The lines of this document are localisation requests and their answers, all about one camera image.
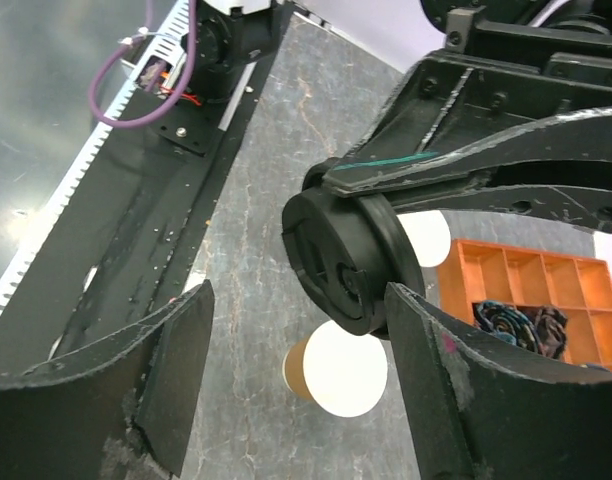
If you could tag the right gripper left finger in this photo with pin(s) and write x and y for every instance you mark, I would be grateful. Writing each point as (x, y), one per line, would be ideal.
(121, 407)

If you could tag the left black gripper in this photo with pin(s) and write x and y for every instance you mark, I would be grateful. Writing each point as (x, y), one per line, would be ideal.
(498, 93)

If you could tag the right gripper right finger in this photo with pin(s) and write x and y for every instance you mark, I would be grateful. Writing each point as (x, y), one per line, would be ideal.
(479, 408)

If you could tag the brown paper cup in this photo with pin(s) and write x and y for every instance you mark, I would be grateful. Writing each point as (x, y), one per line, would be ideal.
(344, 374)
(429, 235)

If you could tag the black plastic cup lid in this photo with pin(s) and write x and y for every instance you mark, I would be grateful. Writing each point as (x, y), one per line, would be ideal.
(344, 252)

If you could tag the dark blue rolled sock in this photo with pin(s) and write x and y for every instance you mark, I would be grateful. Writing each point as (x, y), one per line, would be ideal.
(506, 323)

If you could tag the dark brown rolled sock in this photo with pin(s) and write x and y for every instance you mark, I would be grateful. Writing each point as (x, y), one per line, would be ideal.
(550, 326)

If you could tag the orange compartment tray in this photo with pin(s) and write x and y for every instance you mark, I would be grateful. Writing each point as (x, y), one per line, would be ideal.
(580, 287)

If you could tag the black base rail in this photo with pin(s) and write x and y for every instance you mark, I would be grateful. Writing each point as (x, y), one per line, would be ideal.
(118, 242)

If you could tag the slotted cable duct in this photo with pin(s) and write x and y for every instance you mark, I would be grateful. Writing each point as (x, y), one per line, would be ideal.
(161, 44)

